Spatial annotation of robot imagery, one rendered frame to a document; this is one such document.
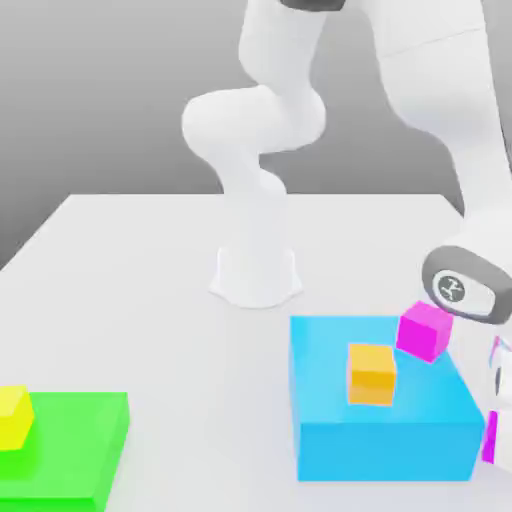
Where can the large green box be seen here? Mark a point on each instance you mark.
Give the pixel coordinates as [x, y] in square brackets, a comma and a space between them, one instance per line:
[68, 448]

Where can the small orange cube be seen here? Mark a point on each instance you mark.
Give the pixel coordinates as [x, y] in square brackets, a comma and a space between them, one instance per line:
[372, 374]

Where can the small magenta cube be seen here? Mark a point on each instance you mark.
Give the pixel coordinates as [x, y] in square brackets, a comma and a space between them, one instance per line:
[422, 334]
[489, 438]

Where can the large blue box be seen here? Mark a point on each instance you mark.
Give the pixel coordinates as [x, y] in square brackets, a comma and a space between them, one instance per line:
[384, 448]

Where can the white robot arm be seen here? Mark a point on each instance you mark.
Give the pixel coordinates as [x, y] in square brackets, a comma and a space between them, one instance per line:
[256, 224]

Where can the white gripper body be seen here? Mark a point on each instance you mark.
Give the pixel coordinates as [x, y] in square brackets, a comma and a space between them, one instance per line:
[504, 436]

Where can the small yellow cube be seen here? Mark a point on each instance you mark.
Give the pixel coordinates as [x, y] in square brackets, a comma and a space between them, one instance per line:
[14, 420]

